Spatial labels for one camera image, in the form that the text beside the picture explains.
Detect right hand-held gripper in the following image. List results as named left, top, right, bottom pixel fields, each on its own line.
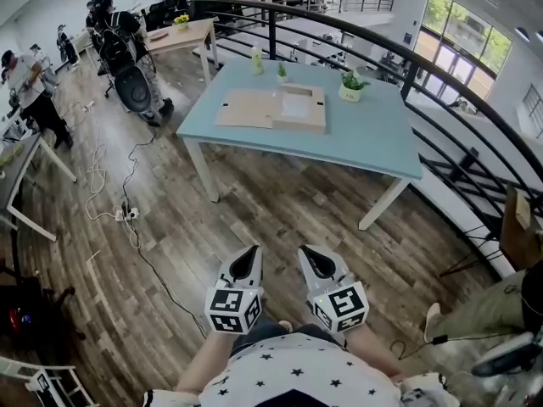
left=297, top=246, right=370, bottom=334

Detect brown wooden board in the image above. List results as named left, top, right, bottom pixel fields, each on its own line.
left=499, top=183, right=543, bottom=270

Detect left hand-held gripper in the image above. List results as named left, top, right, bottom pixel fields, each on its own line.
left=204, top=245, right=264, bottom=337

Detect black cable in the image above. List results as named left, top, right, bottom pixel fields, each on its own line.
left=121, top=125, right=209, bottom=338

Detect pale green plastic bottle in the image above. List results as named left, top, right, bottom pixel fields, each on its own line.
left=250, top=45, right=265, bottom=76

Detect cardboard box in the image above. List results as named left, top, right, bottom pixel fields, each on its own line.
left=214, top=83, right=327, bottom=135

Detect light blue table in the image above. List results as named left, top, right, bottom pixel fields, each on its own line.
left=176, top=59, right=425, bottom=231

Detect person's left forearm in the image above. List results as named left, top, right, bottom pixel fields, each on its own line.
left=176, top=331, right=238, bottom=393

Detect light wooden table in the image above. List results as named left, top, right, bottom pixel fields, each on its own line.
left=143, top=18, right=221, bottom=85

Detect white star-print shirt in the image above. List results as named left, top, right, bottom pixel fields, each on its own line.
left=143, top=332, right=462, bottom=407

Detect person's right forearm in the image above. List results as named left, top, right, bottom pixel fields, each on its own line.
left=341, top=328, right=404, bottom=381

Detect white metal rack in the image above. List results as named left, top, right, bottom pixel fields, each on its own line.
left=0, top=354, right=101, bottom=407

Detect leafy plant in cream pot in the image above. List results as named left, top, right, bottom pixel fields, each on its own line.
left=338, top=70, right=371, bottom=103

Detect black curved metal railing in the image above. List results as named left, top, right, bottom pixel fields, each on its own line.
left=193, top=0, right=543, bottom=279

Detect white-framed grey table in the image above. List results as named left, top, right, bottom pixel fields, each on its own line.
left=0, top=112, right=79, bottom=243

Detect white cable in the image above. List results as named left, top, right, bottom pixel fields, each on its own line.
left=84, top=133, right=141, bottom=249

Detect black office chair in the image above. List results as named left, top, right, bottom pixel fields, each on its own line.
left=113, top=64, right=154, bottom=116

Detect person's dark shorts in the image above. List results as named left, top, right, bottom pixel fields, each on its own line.
left=232, top=315, right=340, bottom=355

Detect large glass window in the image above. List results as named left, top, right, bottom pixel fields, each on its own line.
left=413, top=0, right=513, bottom=101

